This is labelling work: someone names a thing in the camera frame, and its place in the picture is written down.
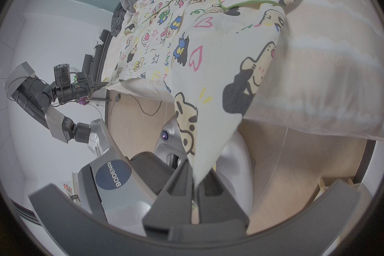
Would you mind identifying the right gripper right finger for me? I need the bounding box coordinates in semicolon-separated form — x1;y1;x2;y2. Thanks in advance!
196;169;249;234

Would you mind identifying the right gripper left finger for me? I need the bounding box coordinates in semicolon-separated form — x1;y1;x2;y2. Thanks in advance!
142;159;194;231

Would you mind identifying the white printed pyjama top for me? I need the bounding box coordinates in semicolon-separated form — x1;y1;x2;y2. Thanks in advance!
101;0;307;210

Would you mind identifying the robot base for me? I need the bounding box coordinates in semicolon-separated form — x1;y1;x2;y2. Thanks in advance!
70;118;255;227

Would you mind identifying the black garment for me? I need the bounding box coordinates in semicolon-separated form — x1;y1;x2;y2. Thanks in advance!
111;6;126;37

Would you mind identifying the grey knit garment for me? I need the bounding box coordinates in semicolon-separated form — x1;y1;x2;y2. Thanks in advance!
120;0;150;14

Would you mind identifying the pale wooden stool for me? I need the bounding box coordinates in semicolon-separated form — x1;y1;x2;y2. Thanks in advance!
313;177;359;204

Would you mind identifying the bed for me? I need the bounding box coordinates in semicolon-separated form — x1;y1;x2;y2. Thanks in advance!
102;0;384;141

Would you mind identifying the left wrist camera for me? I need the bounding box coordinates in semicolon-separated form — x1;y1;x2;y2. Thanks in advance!
71;70;88;84

